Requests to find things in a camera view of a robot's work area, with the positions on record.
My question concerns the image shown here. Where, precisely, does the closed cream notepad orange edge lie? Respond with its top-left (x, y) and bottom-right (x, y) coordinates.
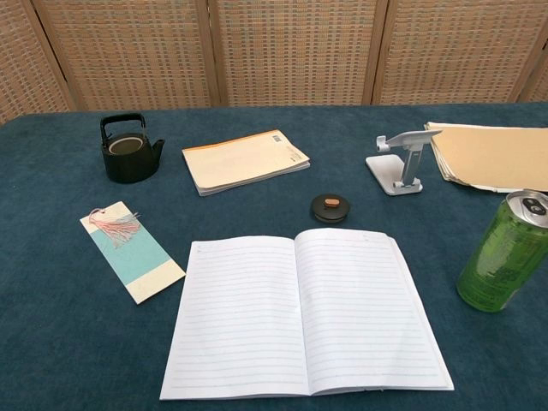
top-left (182, 129), bottom-right (312, 198)

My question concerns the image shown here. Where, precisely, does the black teapot with handle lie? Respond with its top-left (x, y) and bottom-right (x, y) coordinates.
top-left (99, 112), bottom-right (166, 185)

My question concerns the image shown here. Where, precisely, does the manila paper folder stack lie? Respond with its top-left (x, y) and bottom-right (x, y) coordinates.
top-left (423, 121), bottom-right (548, 194)

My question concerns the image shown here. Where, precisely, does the cream teal bookmark with tassel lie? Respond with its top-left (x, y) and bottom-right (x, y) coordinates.
top-left (79, 200), bottom-right (187, 306)

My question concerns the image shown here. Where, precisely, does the dark blue table cloth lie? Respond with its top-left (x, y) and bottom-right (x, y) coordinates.
top-left (0, 101), bottom-right (548, 411)

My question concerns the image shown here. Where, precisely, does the silver folding phone stand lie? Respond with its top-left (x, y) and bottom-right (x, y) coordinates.
top-left (365, 128), bottom-right (444, 197)

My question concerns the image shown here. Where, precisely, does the open lined notebook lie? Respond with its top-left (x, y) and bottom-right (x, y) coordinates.
top-left (158, 227), bottom-right (456, 402)

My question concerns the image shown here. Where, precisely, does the green drink can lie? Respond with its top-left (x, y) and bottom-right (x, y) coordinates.
top-left (456, 188), bottom-right (548, 313)

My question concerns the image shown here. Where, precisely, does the black teapot lid wooden knob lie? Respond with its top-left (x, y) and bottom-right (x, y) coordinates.
top-left (310, 193), bottom-right (353, 225)

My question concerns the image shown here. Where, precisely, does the woven folding screen panel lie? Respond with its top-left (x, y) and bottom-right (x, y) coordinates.
top-left (0, 0), bottom-right (76, 126)
top-left (372, 0), bottom-right (548, 106)
top-left (32, 0), bottom-right (222, 111)
top-left (207, 0), bottom-right (389, 108)
top-left (521, 39), bottom-right (548, 104)

